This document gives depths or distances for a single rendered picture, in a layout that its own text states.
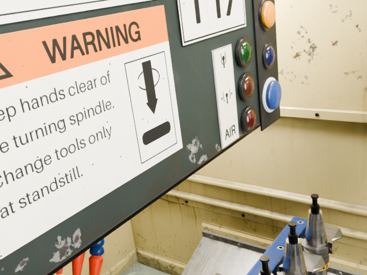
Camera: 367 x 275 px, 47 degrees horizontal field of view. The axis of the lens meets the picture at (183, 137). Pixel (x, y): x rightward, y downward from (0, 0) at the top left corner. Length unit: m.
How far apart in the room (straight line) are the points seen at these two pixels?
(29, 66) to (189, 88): 0.14
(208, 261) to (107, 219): 1.30
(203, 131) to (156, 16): 0.10
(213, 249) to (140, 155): 1.32
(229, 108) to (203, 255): 1.24
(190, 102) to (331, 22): 0.86
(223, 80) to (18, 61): 0.19
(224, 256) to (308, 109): 0.63
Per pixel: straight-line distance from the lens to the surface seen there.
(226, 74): 0.37
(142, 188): 0.30
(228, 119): 0.38
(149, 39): 0.29
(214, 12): 0.36
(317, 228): 0.89
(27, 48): 0.23
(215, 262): 1.56
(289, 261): 0.81
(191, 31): 0.33
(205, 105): 0.35
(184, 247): 1.75
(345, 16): 1.15
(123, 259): 1.91
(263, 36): 0.43
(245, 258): 1.53
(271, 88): 0.44
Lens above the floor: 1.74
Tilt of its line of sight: 20 degrees down
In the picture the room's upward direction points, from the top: 7 degrees counter-clockwise
